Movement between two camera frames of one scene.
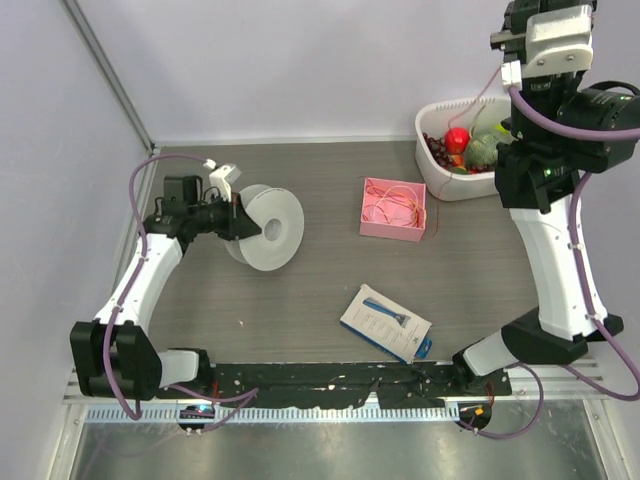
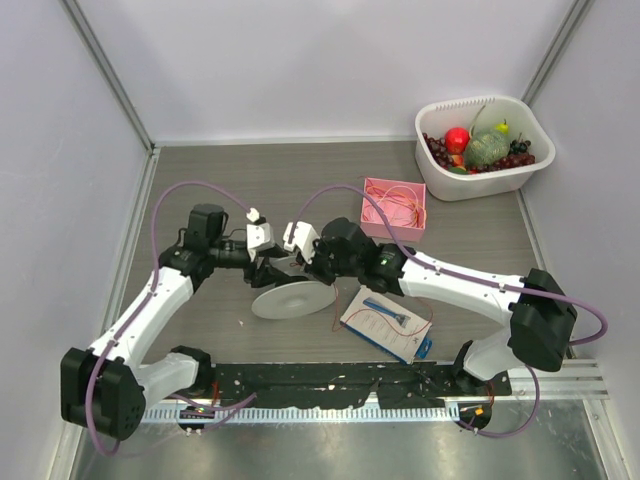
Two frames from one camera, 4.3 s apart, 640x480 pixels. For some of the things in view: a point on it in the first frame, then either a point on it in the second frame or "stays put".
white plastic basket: x=474 y=115 stays put
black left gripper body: x=218 y=217 → x=228 y=256
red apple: x=457 y=139 stays put
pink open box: x=393 y=209 stays put
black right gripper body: x=513 y=34 → x=325 y=267
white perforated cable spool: x=282 y=229 → x=293 y=299
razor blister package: x=388 y=325 stays put
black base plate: x=391 y=385 stays put
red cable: x=456 y=116 → x=376 y=311
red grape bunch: x=437 y=148 stays put
